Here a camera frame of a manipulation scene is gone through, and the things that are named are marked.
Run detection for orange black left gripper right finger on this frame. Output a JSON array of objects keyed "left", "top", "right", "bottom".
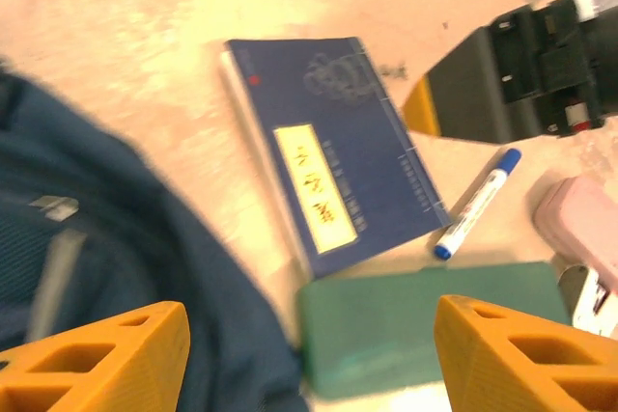
[{"left": 433, "top": 294, "right": 618, "bottom": 412}]

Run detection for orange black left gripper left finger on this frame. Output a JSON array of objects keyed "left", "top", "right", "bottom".
[{"left": 0, "top": 300, "right": 192, "bottom": 412}]

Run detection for blue whiteboard marker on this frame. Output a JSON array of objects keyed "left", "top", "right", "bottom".
[{"left": 433, "top": 148, "right": 523, "bottom": 261}]

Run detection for navy blue backpack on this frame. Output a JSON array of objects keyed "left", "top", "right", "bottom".
[{"left": 0, "top": 62, "right": 310, "bottom": 412}]

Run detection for green pencil case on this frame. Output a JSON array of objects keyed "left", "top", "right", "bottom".
[{"left": 295, "top": 261, "right": 574, "bottom": 401}]

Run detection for blue notebook with yellow label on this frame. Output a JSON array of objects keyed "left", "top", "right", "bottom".
[{"left": 220, "top": 37, "right": 453, "bottom": 283}]

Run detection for pink pencil case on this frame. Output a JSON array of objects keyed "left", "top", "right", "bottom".
[{"left": 532, "top": 175, "right": 618, "bottom": 297}]

